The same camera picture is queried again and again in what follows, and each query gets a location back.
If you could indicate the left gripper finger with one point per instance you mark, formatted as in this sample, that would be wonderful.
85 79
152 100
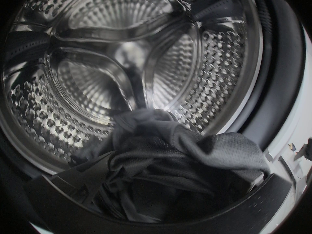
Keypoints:
84 177

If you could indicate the dark grey garment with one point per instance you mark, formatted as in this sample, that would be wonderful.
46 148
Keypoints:
185 150

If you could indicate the grey washing machine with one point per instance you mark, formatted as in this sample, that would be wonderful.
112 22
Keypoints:
92 86

